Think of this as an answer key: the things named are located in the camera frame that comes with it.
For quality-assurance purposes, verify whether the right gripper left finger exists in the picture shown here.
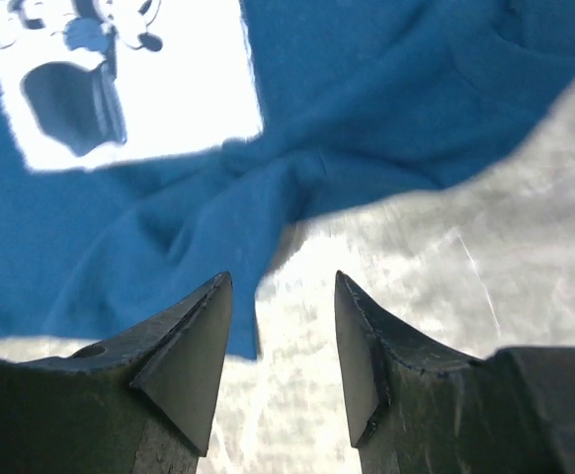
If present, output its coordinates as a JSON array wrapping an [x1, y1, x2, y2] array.
[[0, 273, 232, 473]]

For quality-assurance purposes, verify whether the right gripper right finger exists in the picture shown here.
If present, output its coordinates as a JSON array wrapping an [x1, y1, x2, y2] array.
[[334, 273, 575, 474]]

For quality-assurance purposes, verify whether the blue t shirt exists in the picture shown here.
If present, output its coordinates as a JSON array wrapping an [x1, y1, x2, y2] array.
[[0, 1, 575, 359]]

